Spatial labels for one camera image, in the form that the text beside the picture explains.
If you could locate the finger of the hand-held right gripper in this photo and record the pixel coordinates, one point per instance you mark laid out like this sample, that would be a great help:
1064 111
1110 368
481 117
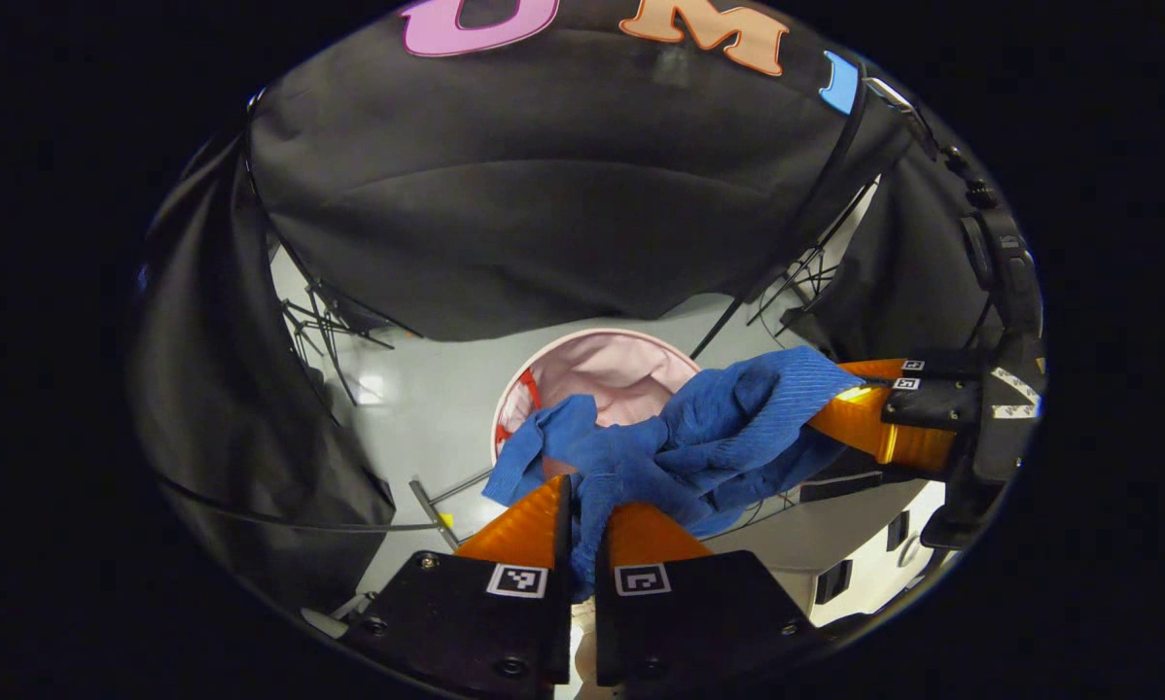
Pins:
933 403
942 366

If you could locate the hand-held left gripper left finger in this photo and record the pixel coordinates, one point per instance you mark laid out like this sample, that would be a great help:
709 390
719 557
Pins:
564 583

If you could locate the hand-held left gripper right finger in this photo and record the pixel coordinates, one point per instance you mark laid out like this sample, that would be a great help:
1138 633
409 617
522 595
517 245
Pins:
699 622

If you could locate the pink laundry hamper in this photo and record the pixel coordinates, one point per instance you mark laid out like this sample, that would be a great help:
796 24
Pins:
612 379

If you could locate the white panel with black slots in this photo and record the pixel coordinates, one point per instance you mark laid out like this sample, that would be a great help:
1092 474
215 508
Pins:
787 544

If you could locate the grey metal floor bar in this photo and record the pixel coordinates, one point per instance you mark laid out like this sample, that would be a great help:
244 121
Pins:
432 501

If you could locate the black tripod stand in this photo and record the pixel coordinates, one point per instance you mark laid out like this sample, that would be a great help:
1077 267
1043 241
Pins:
806 272
325 331

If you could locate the black backdrop cloth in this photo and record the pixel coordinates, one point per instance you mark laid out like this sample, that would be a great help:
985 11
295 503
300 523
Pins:
544 194

